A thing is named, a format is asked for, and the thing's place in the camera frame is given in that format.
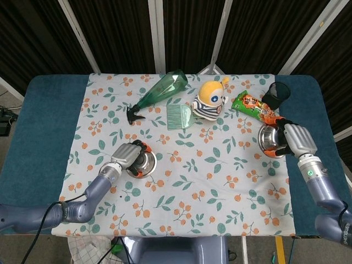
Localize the green plastic comb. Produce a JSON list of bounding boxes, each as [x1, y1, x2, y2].
[[166, 104, 203, 130]]

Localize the steel bowl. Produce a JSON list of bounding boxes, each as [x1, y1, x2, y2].
[[125, 147, 158, 179], [258, 123, 288, 159]]

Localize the black mesh cup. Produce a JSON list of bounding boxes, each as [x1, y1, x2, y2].
[[261, 81, 292, 110]]

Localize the white table leg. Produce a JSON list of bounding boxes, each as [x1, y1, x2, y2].
[[241, 236, 249, 264]]

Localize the blue table cover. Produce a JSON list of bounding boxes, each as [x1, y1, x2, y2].
[[0, 74, 352, 237]]

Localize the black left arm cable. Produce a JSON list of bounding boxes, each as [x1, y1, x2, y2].
[[29, 193, 89, 264]]

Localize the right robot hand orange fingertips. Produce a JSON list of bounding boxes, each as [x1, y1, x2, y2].
[[261, 115, 318, 159]]

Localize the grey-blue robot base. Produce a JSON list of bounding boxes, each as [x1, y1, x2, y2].
[[120, 235, 229, 264]]

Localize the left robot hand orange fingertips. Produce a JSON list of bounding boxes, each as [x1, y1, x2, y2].
[[109, 139, 153, 178]]

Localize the black floor device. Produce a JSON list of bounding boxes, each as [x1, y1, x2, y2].
[[0, 106, 19, 137]]

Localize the floral tablecloth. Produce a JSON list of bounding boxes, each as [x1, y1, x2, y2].
[[51, 73, 297, 238]]

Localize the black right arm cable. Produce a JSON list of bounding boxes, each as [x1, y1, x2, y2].
[[338, 201, 352, 222]]

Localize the white checked cloth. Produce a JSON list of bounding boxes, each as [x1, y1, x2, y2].
[[68, 235, 122, 264]]

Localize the white partition post with foot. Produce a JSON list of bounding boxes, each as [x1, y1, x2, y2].
[[197, 0, 234, 75]]

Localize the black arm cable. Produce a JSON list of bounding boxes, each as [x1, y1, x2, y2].
[[338, 201, 352, 222], [29, 193, 89, 264]]

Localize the green spray bottle black trigger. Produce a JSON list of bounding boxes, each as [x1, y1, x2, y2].
[[125, 69, 189, 125]]

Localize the green snack bag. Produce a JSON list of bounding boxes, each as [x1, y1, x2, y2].
[[230, 90, 277, 122]]

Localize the yellow plush toy striped shirt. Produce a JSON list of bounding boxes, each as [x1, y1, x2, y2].
[[191, 76, 230, 121]]

